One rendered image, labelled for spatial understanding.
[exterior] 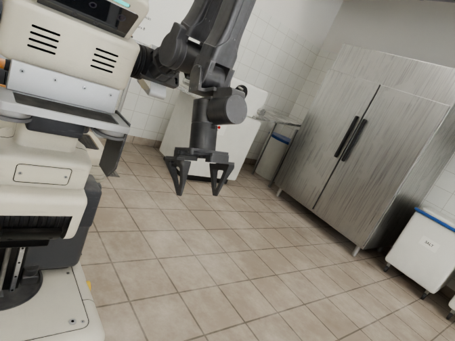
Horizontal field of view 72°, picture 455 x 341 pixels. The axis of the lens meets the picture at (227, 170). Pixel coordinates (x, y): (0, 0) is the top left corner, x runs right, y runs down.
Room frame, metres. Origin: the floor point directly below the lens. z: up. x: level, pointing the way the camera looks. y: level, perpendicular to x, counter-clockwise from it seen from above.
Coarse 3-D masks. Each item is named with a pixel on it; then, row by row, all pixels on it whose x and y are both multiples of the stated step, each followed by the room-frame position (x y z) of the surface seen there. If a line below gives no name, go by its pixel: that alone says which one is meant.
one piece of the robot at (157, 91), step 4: (152, 48) 0.88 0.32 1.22; (152, 84) 0.84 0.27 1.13; (156, 84) 0.85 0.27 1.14; (152, 88) 0.84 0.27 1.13; (156, 88) 0.85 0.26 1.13; (160, 88) 0.86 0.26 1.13; (164, 88) 0.86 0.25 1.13; (148, 92) 0.83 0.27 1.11; (152, 92) 0.83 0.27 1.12; (156, 92) 0.84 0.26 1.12; (160, 92) 0.85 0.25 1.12; (164, 92) 0.86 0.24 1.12; (152, 96) 0.84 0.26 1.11; (156, 96) 0.84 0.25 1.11; (160, 96) 0.85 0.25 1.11; (164, 96) 0.86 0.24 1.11
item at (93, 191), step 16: (96, 192) 0.89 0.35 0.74; (96, 208) 0.90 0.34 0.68; (0, 224) 0.62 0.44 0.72; (16, 224) 0.64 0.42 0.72; (32, 224) 0.67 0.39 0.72; (48, 224) 0.69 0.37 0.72; (64, 224) 0.72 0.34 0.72; (80, 224) 0.87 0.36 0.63; (0, 240) 0.63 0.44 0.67; (16, 240) 0.66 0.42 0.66; (32, 240) 0.73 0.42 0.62; (48, 240) 0.76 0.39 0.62
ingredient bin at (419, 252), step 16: (416, 208) 3.09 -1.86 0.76; (432, 208) 3.48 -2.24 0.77; (416, 224) 3.06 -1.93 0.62; (432, 224) 2.99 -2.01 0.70; (448, 224) 3.13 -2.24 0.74; (400, 240) 3.09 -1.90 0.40; (416, 240) 3.01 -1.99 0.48; (432, 240) 2.94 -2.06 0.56; (448, 240) 2.87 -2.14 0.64; (400, 256) 3.04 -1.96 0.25; (416, 256) 2.96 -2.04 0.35; (432, 256) 2.89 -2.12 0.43; (448, 256) 2.82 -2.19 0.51; (416, 272) 2.91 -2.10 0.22; (432, 272) 2.84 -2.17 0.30; (448, 272) 2.78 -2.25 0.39; (432, 288) 2.79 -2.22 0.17
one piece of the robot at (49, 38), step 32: (0, 0) 0.60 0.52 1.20; (0, 32) 0.60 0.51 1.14; (32, 32) 0.63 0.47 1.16; (64, 32) 0.66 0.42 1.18; (96, 32) 0.70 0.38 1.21; (32, 64) 0.64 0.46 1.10; (64, 64) 0.68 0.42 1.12; (96, 64) 0.72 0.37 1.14; (128, 64) 0.77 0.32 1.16; (0, 160) 0.62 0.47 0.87; (32, 160) 0.67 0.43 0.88; (64, 160) 0.72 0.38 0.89; (0, 192) 0.62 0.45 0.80; (32, 192) 0.67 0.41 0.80; (64, 192) 0.72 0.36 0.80
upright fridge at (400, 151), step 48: (336, 96) 3.86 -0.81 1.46; (384, 96) 3.49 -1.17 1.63; (432, 96) 3.23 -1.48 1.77; (336, 144) 3.65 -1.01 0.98; (384, 144) 3.31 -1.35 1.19; (432, 144) 3.15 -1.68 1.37; (288, 192) 3.90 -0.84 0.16; (336, 192) 3.45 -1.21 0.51; (384, 192) 3.13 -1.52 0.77; (384, 240) 3.39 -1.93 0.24
